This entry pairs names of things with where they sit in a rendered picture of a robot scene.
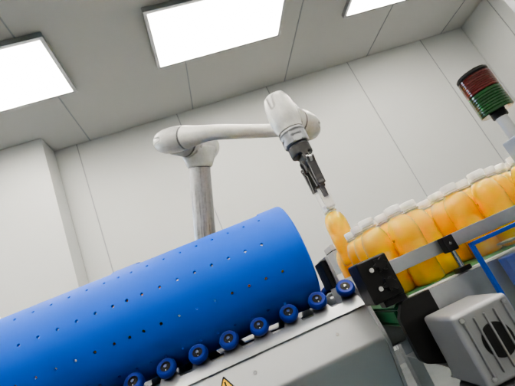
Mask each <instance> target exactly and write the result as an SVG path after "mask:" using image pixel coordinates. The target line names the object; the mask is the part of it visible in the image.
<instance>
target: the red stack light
mask: <svg viewBox="0 0 515 386"><path fill-rule="evenodd" d="M495 83H499V80H498V79H497V78H496V77H495V76H494V74H493V73H492V72H491V70H490V68H488V67H485V68H482V69H480V70H478V71H476V72H474V73H472V74H471V75H470V76H468V77H467V78H465V79H464V80H463V81H462V82H461V83H460V85H459V87H458V88H459V90H460V91H461V92H462V94H463V95H464V97H465V98H466V100H467V101H468V102H469V101H470V99H471V98H472V97H473V96H474V95H475V94H477V93H479V92H480V91H482V90H483V89H484V88H486V87H489V86H490V85H492V84H495Z"/></svg>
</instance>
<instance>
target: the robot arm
mask: <svg viewBox="0 0 515 386"><path fill-rule="evenodd" d="M264 109H265V113H266V116H267V119H268V121H269V124H217V125H204V126H172V127H169V128H166V129H163V130H161V131H159V132H158V133H157V134H156V135H155V136H154V139H153V145H154V147H155V148H156V150H157V151H159V152H161V153H165V154H169V153H170V154H171V155H177V156H181V157H182V158H183V160H184V162H185V165H186V167H187V168H188V169H189V180H190V189H191V199H192V217H193V227H194V236H195V240H198V239H200V238H203V237H206V236H208V235H210V234H213V233H215V232H216V229H215V213H214V203H213V194H212V177H211V167H212V165H213V162H214V159H215V157H216V155H217V154H218V152H219V143H218V140H221V139H254V138H271V137H279V138H280V141H281V142H282V145H283V147H284V149H285V151H287V152H289V154H290V157H291V158H292V160H293V161H295V162H296V161H298V162H300V168H301V169H302V170H301V171H300V172H301V174H302V175H303V177H304V178H305V180H306V182H307V184H308V186H309V188H310V190H311V192H312V194H313V195H315V196H316V198H317V200H318V202H319V204H320V207H321V208H322V207H323V206H325V207H326V209H327V208H331V207H332V206H335V203H334V201H333V199H332V197H331V195H330V193H329V191H328V190H327V188H326V186H325V183H324V182H325V181H326V180H325V178H324V177H323V174H322V172H321V170H320V167H319V166H318V164H317V161H316V159H315V157H314V154H313V153H312V152H313V149H312V147H311V145H310V144H309V141H310V140H312V139H315V138H316V137H318V135H319V134H320V121H319V119H318V118H317V117H316V116H315V115H314V114H313V113H311V112H310V111H308V110H304V109H301V108H300V107H299V106H298V105H297V104H296V103H295V102H293V101H292V99H291V98H290V97H289V96H288V95H287V94H286V93H285V92H283V91H281V90H279V91H276V92H273V93H271V94H270V95H268V96H267V98H266V99H265V101H264ZM311 153H312V154H311Z"/></svg>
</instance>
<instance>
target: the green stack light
mask: <svg viewBox="0 0 515 386"><path fill-rule="evenodd" d="M469 104H470V105H471V107H472V108H473V110H474V112H475V113H476V114H477V115H478V117H479V118H480V120H481V121H487V120H489V119H491V116H492V115H493V114H494V113H495V112H497V111H498V110H501V109H503V108H506V109H507V110H508V109H509V108H510V107H511V106H512V105H513V104H514V101H513V100H512V98H511V97H510V95H509V94H508V93H507V91H506V90H505V89H504V87H503V86H502V85H501V83H495V84H492V85H490V86H489V87H486V88H484V89H483V90H482V91H480V92H479V93H477V94H475V95H474V96H473V97H472V98H471V99H470V101H469Z"/></svg>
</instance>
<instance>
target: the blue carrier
mask: <svg viewBox="0 0 515 386"><path fill-rule="evenodd" d="M261 245H263V246H261ZM245 251H247V252H246V253H245ZM228 258H230V259H229V260H228ZM211 265H213V266H212V267H211ZM282 270H283V273H282V272H281V271H282ZM194 272H196V273H195V274H194ZM265 277H267V279H266V280H265V279H264V278H265ZM176 280H178V281H176ZM249 284H250V285H251V286H249V287H248V285H249ZM160 287H161V288H160ZM231 292H233V294H231ZM313 292H321V290H320V284H319V280H318V278H317V273H316V271H315V268H314V266H313V262H312V260H311V258H310V255H309V253H308V251H307V248H306V246H305V244H304V242H303V239H302V237H301V236H300V234H299V232H298V230H297V228H296V226H295V225H294V223H293V222H292V220H291V219H290V217H289V215H288V214H287V213H286V211H285V210H283V209H282V208H280V207H275V208H272V209H270V210H267V211H264V212H262V213H260V214H257V216H255V217H253V218H250V219H247V220H246V221H242V222H241V223H238V224H235V225H233V226H230V227H227V228H225V229H223V230H221V231H218V232H215V233H213V234H210V235H208V236H206V237H203V238H200V239H198V240H195V241H193V242H191V243H188V244H185V245H183V246H181V247H177V248H176V249H173V250H171V251H168V252H166V253H164V254H160V255H159V256H156V257H153V258H151V259H148V260H145V261H143V262H141V263H140V262H138V263H135V264H132V265H130V266H128V267H124V268H123V269H120V270H117V271H115V272H113V273H111V274H110V275H109V276H105V277H103V278H101V279H99V280H96V281H93V282H92V283H88V284H86V285H84V286H81V287H78V288H76V289H73V290H71V291H69V292H66V293H63V294H61V295H59V296H56V297H54V298H51V299H48V300H46V301H44V302H42V303H39V304H36V305H34V306H31V307H29V308H27V309H23V310H22V311H19V312H16V313H14V314H11V315H10V316H6V317H4V318H2V319H0V386H15V385H17V386H123V383H124V381H125V379H126V377H127V376H128V375H130V374H131V373H133V372H136V371H138V372H140V373H142V374H143V376H144V378H145V382H147V381H150V380H152V379H154V378H157V377H158V375H157V373H156V368H157V365H158V364H159V363H160V362H161V361H162V360H163V359H164V358H173V359H174V360H175V362H176V364H177V368H178V367H181V366H183V365H185V364H187V363H189V362H190V360H189V350H190V349H191V347H192V346H194V345H197V344H203V345H205V346H206V347H207V349H208V353H212V352H214V351H216V350H218V349H220V348H221V346H220V343H219V339H220V337H221V335H222V333H224V332H226V331H228V330H233V331H235V332H237V334H238V337H239V340H240V339H243V338H245V337H247V336H249V335H252V333H251V330H250V324H251V321H252V320H253V319H255V318H257V317H263V318H265V319H266V320H267V321H268V324H269V326H271V325H274V324H276V323H278V322H280V321H282V320H281V319H280V316H279V312H280V308H281V307H282V306H284V305H287V304H292V305H294V306H296V307H297V310H298V313H300V312H303V311H304V310H307V309H309V308H311V307H310V306H309V304H308V297H309V295H310V294H311V293H313ZM142 294H143V295H142ZM141 295H142V296H141ZM214 299H216V301H215V302H214ZM127 300H128V302H127ZM113 306H114V307H113ZM95 314H96V315H95ZM178 315H180V317H178ZM77 321H78V322H77ZM161 322H162V325H161V324H160V323H161ZM58 329H59V330H58ZM143 330H145V332H144V331H143ZM129 336H131V338H129ZM39 337H40V338H39ZM114 342H115V343H116V344H115V345H114V344H113V343H114ZM94 351H96V352H97V353H95V352H94ZM75 359H77V360H76V361H75ZM55 368H57V369H55ZM35 376H37V377H38V378H36V377H35Z"/></svg>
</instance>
